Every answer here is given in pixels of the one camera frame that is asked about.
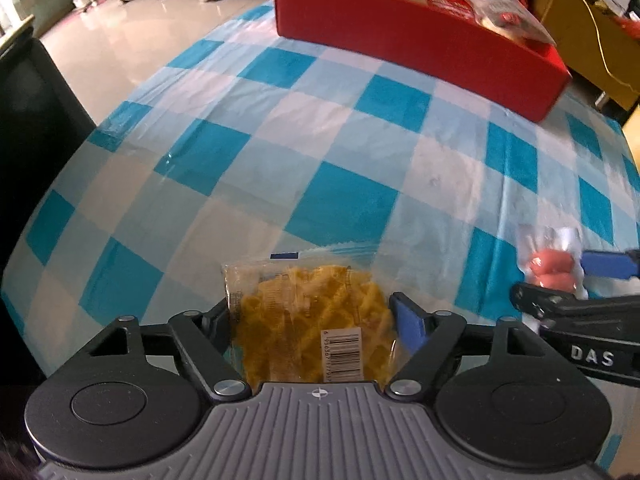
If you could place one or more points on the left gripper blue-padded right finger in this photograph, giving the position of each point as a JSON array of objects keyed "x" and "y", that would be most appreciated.
[{"x": 431, "y": 339}]

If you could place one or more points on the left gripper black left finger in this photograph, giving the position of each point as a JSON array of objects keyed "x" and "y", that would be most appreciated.
[{"x": 201, "y": 338}]

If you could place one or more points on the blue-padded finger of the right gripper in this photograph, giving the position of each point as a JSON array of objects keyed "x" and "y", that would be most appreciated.
[{"x": 618, "y": 265}]

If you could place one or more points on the vacuum packed red sausages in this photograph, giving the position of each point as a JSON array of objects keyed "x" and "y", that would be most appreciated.
[{"x": 550, "y": 258}]

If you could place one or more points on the yellow crispy chips bag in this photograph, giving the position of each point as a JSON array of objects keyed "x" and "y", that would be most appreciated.
[{"x": 318, "y": 315}]

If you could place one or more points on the round bun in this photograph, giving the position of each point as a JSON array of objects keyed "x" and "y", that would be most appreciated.
[{"x": 510, "y": 19}]

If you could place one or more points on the red biscuit snack box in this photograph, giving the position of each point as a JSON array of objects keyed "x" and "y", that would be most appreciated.
[{"x": 459, "y": 8}]

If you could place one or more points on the blue white checkered tablecloth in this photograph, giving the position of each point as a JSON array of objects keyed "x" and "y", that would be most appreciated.
[{"x": 248, "y": 143}]

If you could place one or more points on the dark chair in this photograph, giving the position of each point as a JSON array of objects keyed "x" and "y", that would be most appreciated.
[{"x": 42, "y": 125}]

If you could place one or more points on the red storage box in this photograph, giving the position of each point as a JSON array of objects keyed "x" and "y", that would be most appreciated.
[{"x": 525, "y": 78}]

